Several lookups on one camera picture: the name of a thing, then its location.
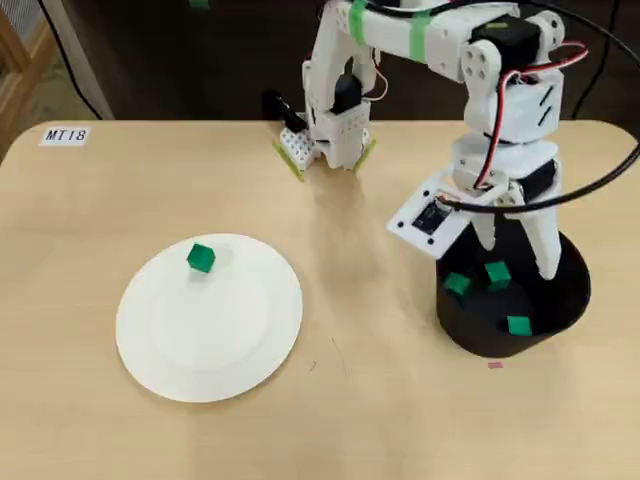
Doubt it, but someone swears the white mesh panel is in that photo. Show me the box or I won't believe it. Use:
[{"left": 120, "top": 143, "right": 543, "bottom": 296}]
[{"left": 7, "top": 0, "right": 49, "bottom": 56}]

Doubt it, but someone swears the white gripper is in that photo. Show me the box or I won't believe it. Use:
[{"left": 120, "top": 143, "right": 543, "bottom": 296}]
[{"left": 451, "top": 134, "right": 565, "bottom": 282}]

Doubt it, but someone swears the black pot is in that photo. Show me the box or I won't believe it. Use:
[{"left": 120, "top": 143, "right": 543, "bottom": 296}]
[{"left": 434, "top": 224, "right": 593, "bottom": 359}]

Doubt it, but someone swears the white MT18 label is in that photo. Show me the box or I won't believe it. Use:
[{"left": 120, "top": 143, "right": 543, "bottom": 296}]
[{"left": 38, "top": 124, "right": 93, "bottom": 148}]

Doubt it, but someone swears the black background cable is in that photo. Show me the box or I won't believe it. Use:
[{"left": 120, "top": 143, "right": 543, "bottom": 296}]
[
  {"left": 572, "top": 0, "right": 621, "bottom": 120},
  {"left": 37, "top": 0, "right": 104, "bottom": 121}
]

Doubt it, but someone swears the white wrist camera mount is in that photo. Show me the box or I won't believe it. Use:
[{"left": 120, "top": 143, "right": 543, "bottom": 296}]
[{"left": 384, "top": 167, "right": 501, "bottom": 260}]

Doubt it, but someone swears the red black servo wire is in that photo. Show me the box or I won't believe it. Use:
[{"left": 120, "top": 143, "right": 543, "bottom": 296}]
[
  {"left": 367, "top": 47, "right": 391, "bottom": 104},
  {"left": 474, "top": 42, "right": 589, "bottom": 191}
]

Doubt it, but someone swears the white paper plate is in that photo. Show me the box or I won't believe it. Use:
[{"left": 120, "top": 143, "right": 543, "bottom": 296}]
[{"left": 114, "top": 232, "right": 305, "bottom": 404}]

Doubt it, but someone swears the wooden furniture frame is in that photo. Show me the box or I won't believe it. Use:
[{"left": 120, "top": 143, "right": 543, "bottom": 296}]
[{"left": 0, "top": 9, "right": 56, "bottom": 166}]

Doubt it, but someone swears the black camera cable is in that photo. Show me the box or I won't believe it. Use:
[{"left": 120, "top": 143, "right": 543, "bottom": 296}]
[{"left": 367, "top": 0, "right": 640, "bottom": 214}]

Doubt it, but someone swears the green tape strip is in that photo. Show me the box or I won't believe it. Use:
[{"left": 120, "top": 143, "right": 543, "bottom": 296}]
[
  {"left": 409, "top": 14, "right": 434, "bottom": 64},
  {"left": 348, "top": 0, "right": 369, "bottom": 44}
]

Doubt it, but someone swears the yellow-green base board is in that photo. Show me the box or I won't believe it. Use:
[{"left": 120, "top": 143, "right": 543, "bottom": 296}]
[{"left": 272, "top": 137, "right": 377, "bottom": 184}]

